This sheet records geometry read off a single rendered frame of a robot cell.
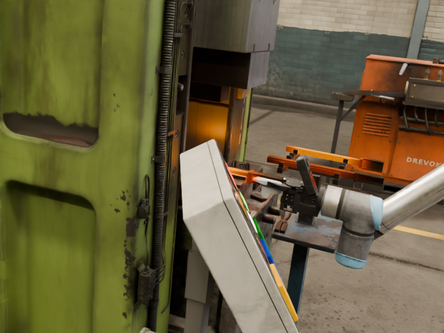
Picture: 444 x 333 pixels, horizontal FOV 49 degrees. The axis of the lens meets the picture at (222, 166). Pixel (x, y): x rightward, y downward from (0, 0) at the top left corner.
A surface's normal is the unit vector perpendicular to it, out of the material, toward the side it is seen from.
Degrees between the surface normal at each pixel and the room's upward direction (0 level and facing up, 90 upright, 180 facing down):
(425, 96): 90
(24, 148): 90
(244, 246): 90
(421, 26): 90
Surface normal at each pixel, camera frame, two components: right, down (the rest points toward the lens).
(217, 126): -0.33, 0.24
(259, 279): 0.10, 0.29
